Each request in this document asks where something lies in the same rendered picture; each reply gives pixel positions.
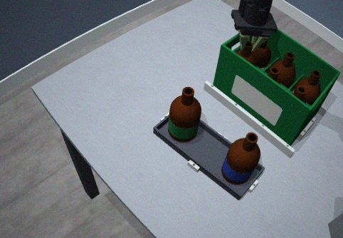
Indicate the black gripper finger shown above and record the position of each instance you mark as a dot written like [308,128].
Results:
[244,41]
[258,42]

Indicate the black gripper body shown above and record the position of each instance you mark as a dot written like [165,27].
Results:
[255,21]

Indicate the green bottle crate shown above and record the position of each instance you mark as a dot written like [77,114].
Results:
[271,103]

